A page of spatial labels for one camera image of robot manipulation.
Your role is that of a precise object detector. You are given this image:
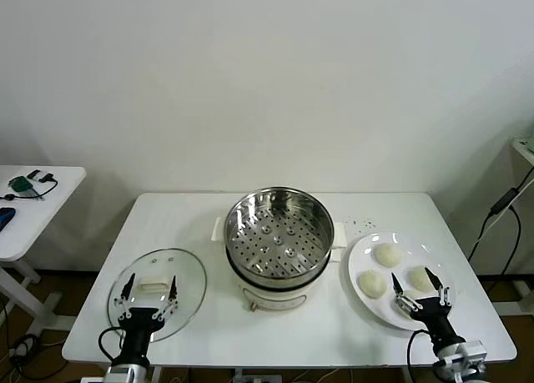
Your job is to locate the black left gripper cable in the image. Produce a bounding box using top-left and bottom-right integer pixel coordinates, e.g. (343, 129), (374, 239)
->
(98, 327), (126, 364)

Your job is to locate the white round plate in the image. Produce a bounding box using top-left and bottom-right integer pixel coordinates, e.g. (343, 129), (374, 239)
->
(347, 231), (457, 331)

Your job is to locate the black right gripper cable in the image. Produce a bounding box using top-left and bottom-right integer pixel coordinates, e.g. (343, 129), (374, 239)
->
(406, 329), (435, 376)

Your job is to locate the green hex key set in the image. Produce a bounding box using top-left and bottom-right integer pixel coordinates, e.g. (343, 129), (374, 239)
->
(7, 174), (46, 203)

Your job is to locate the perforated steel steamer basket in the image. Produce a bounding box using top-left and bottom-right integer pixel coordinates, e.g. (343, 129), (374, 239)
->
(224, 185), (335, 282)

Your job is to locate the blue object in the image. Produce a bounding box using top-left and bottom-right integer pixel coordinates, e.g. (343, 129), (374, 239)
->
(0, 206), (17, 233)

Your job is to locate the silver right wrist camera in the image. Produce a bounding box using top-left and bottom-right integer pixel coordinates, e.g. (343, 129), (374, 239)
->
(456, 340), (488, 370)

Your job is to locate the floor power strip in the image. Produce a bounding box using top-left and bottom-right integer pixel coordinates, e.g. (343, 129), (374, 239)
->
(233, 370), (285, 383)

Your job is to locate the white electric cooker pot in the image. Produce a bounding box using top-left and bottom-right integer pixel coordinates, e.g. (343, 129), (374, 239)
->
(211, 215), (347, 313)

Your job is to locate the round glass pot lid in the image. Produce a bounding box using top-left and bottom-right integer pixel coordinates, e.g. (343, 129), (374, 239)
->
(107, 248), (209, 343)

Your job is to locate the black connector cable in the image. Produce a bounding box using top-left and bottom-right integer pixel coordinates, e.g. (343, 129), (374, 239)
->
(0, 172), (58, 201)

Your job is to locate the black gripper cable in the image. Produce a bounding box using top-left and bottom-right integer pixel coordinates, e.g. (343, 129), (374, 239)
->
(406, 329), (435, 376)
(98, 327), (126, 364)

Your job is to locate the black floor cable bundle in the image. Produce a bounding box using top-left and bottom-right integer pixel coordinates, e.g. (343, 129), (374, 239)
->
(8, 332), (43, 370)

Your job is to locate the thin white cable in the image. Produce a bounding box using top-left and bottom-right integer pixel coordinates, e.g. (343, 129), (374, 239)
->
(479, 176), (529, 240)

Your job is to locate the white steamed baozi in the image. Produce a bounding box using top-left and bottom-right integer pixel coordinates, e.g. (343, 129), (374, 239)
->
(406, 265), (437, 293)
(391, 289), (422, 320)
(372, 243), (403, 270)
(357, 270), (389, 300)

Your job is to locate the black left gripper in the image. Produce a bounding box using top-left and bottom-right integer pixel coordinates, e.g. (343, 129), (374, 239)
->
(114, 273), (179, 362)

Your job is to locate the white side table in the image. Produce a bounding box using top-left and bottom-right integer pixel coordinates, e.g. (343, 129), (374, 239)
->
(0, 164), (88, 332)

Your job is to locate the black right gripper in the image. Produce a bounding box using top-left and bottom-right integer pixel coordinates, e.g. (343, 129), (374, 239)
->
(390, 267), (467, 351)

